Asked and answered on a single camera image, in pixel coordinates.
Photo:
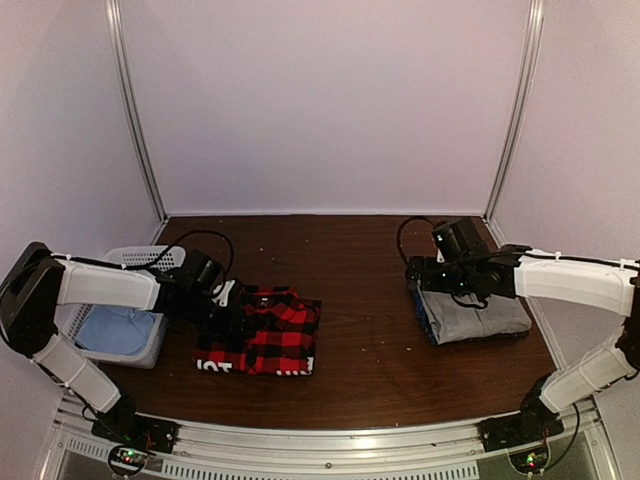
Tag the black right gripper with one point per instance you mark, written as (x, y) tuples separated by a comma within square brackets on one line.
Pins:
[(414, 273)]

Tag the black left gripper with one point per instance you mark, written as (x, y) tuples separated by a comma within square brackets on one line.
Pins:
[(229, 331)]

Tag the grey button shirt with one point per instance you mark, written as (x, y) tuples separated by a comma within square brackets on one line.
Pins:
[(502, 318)]

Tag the red black plaid shirt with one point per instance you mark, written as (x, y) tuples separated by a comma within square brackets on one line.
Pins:
[(278, 336)]

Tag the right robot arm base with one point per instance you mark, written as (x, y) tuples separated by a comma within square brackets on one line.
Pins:
[(525, 434)]

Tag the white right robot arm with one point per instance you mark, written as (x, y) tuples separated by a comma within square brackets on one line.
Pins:
[(493, 373)]

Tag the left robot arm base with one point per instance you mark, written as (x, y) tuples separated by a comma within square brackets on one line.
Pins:
[(137, 438)]

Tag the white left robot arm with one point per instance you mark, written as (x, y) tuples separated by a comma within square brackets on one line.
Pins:
[(43, 289)]

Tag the light blue folded shirt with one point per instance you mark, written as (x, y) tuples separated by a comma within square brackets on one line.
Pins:
[(115, 330)]

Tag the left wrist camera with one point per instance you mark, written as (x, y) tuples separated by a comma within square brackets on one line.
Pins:
[(204, 276)]

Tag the aluminium front rail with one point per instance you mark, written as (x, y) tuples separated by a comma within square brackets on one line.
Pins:
[(450, 450)]

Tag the aluminium corner post right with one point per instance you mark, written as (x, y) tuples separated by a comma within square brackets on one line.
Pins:
[(531, 47)]

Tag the aluminium corner post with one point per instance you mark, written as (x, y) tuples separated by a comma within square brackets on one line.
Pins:
[(132, 115), (531, 47)]

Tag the aluminium corner post left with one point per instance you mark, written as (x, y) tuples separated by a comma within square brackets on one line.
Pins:
[(132, 115)]

